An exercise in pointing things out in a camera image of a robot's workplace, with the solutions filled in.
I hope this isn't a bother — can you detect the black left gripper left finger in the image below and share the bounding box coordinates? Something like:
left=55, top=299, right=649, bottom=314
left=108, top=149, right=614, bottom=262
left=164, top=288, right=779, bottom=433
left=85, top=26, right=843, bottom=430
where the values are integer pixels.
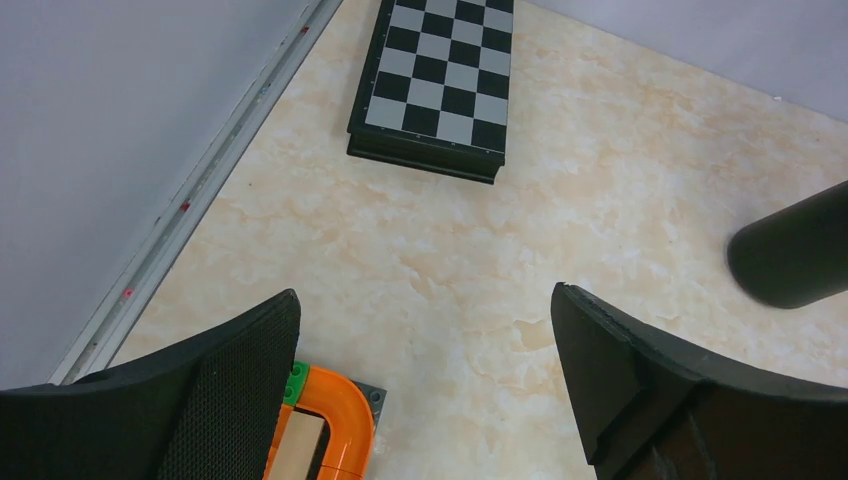
left=1, top=289, right=301, bottom=479

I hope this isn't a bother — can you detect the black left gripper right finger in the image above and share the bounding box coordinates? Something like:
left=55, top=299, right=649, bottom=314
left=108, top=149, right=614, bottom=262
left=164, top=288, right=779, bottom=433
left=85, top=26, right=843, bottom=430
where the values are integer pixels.
left=551, top=283, right=847, bottom=479

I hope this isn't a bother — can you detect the black cylindrical vase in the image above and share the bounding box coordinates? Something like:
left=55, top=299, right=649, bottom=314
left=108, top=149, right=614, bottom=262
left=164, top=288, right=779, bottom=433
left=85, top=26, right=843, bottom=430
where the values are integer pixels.
left=726, top=182, right=847, bottom=309

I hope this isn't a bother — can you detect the orange curved toy track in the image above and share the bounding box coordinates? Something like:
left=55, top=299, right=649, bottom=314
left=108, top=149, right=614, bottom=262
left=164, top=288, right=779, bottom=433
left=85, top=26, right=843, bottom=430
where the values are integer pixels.
left=264, top=361, right=387, bottom=479

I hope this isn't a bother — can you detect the black grey chessboard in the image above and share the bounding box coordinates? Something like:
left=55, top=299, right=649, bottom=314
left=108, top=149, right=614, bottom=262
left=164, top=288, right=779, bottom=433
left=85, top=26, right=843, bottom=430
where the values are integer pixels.
left=347, top=0, right=515, bottom=184

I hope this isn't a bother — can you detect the aluminium frame rail left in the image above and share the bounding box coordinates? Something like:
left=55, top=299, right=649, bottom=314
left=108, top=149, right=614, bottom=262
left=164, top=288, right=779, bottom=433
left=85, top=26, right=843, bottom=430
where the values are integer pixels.
left=48, top=0, right=342, bottom=385

